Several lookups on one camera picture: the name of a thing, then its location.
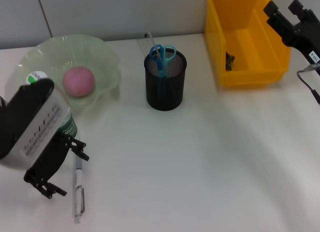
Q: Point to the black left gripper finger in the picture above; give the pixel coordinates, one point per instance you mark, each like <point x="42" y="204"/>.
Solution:
<point x="50" y="189"/>
<point x="78" y="146"/>

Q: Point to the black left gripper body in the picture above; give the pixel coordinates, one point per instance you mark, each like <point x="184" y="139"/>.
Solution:
<point x="50" y="156"/>

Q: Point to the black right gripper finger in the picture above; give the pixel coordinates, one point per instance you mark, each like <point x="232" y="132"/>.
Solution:
<point x="306" y="14"/>
<point x="280" y="21"/>

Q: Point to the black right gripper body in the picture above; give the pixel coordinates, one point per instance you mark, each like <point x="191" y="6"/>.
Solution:
<point x="307" y="36"/>

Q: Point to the clear green-label water bottle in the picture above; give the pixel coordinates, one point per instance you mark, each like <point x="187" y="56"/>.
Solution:
<point x="68" y="128"/>

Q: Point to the grey clear ballpoint pen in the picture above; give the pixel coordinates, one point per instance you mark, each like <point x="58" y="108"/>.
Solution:
<point x="78" y="182"/>

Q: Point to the green plastic wrapper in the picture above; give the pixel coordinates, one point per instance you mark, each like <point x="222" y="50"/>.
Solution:
<point x="230" y="61"/>

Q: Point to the pink peach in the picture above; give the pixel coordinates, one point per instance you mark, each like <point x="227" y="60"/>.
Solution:
<point x="78" y="81"/>

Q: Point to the blue plastic scissors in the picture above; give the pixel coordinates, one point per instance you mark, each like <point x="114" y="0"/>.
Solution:
<point x="160" y="61"/>

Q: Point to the transparent plastic ruler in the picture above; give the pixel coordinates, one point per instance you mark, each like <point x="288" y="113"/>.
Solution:
<point x="146" y="44"/>

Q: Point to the pale green glass fruit plate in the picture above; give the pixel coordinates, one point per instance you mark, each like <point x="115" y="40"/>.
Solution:
<point x="100" y="56"/>

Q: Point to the black mesh pen holder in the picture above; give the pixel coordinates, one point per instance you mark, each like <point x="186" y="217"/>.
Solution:
<point x="165" y="91"/>

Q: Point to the yellow plastic bin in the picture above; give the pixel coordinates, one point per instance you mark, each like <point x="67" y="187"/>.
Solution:
<point x="250" y="71"/>

